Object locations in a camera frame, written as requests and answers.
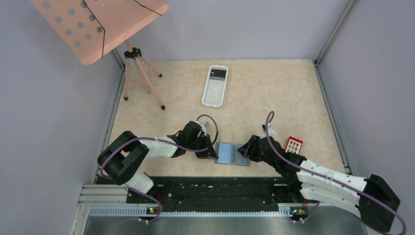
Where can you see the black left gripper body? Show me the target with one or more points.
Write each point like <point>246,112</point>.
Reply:
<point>202,141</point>

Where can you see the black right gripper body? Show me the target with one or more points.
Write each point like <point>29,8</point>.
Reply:
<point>254,152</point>

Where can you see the grey card holder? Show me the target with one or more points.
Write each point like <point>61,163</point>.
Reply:
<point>231,154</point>

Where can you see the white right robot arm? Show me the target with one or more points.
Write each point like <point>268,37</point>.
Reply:
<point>307,180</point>

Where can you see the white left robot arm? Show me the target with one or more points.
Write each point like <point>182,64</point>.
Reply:
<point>122,158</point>

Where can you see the black card in tray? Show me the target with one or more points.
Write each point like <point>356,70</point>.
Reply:
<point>218,74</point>

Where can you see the white perforated plastic tray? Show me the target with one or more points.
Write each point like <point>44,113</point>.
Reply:
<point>214,91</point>

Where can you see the pink music stand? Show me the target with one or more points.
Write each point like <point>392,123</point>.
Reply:
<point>93,28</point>

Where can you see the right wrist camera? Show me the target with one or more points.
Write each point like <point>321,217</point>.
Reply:
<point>269,130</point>

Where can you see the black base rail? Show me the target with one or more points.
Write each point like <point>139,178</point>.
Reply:
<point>223,194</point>

